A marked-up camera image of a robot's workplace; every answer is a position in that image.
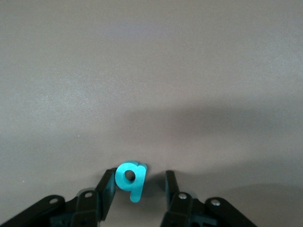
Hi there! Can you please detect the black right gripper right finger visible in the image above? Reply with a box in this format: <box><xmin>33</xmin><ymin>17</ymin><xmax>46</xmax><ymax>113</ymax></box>
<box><xmin>160</xmin><ymin>170</ymin><xmax>194</xmax><ymax>227</ymax></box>

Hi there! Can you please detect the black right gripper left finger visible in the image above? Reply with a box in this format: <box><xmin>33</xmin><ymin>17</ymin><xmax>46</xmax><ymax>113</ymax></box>
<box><xmin>71</xmin><ymin>167</ymin><xmax>116</xmax><ymax>227</ymax></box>

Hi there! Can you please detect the brown table cover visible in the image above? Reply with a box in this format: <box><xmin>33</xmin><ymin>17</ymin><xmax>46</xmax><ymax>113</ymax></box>
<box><xmin>0</xmin><ymin>0</ymin><xmax>303</xmax><ymax>227</ymax></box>

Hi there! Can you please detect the teal letter b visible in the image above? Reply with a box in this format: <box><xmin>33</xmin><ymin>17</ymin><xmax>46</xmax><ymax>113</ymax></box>
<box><xmin>115</xmin><ymin>160</ymin><xmax>148</xmax><ymax>203</ymax></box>

